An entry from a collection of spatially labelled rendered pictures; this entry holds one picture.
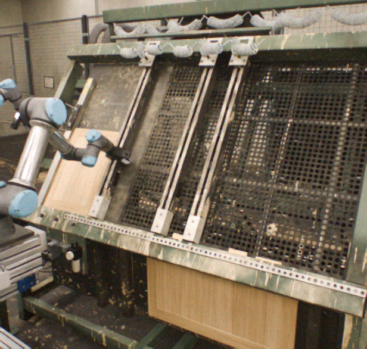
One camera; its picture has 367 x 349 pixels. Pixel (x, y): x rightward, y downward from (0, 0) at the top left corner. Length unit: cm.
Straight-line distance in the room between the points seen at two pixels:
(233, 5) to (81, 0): 744
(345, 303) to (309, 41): 129
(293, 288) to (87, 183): 137
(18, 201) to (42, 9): 972
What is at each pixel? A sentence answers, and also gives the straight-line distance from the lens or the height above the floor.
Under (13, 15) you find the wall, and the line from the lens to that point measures 1182.
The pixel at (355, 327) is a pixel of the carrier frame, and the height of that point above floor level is 74.
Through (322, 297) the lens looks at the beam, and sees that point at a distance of 175.
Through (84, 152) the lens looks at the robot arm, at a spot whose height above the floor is 131.
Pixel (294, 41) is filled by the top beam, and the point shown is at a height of 187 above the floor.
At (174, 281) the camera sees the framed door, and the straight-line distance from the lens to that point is 236.
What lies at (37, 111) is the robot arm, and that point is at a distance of 181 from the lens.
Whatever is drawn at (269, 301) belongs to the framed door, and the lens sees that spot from 213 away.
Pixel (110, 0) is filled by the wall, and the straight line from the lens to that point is 933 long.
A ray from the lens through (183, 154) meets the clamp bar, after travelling 212.
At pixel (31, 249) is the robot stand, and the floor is 93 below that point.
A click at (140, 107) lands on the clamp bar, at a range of 248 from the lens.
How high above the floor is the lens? 174
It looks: 14 degrees down
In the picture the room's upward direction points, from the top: straight up
